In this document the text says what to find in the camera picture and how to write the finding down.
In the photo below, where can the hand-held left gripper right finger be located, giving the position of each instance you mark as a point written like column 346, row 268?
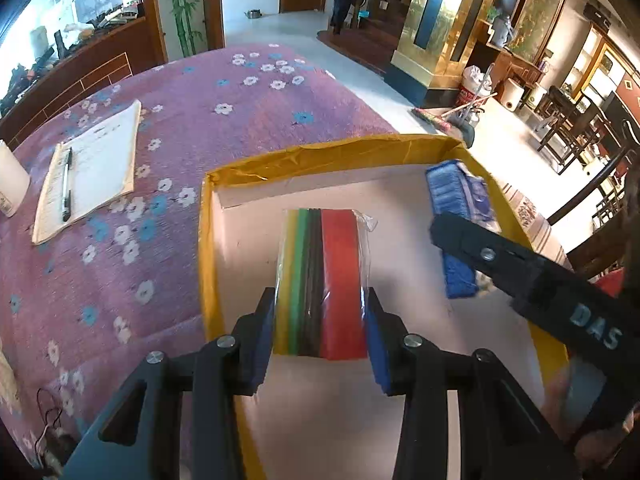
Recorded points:
column 377, row 345

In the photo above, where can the multicolour sponge pack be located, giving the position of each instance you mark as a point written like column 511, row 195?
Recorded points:
column 340, row 285

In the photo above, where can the dark wooden chair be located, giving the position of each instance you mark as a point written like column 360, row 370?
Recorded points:
column 590, row 185
column 565, row 125

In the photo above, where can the purple floral tablecloth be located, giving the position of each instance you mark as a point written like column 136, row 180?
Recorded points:
column 200, row 110

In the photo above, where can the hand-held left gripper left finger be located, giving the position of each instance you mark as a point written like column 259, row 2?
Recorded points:
column 262, row 340

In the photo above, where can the white and red trash bin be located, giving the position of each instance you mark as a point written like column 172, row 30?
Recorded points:
column 472, row 90

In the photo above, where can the wooden side cabinet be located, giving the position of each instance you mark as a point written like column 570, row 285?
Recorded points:
column 500, row 60

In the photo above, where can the bamboo painted glass panel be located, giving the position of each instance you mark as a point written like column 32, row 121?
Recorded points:
column 182, row 10

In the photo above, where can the black pen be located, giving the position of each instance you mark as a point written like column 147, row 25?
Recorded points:
column 66, row 185

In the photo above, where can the white plastic jar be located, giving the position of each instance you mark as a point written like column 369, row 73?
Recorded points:
column 12, row 180

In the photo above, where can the golden pillar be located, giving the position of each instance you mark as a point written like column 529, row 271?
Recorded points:
column 430, row 35

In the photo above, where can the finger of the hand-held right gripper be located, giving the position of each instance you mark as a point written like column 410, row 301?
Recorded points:
column 475, row 247

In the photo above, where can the blue microfiber cloth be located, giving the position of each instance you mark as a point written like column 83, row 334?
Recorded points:
column 450, row 190

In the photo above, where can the wooden counter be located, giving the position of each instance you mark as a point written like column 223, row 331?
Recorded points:
column 100, row 65

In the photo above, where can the dark dustpan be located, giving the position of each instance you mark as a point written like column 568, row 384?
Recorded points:
column 465, row 132

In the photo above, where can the paper notepad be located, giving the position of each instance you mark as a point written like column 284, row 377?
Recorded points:
column 100, row 160

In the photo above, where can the yellow cardboard box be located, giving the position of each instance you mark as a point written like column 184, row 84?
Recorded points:
column 350, row 147

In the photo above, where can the broom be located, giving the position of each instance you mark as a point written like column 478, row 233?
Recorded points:
column 435, row 119

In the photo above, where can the wooden staircase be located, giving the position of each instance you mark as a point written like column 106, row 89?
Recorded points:
column 365, row 45

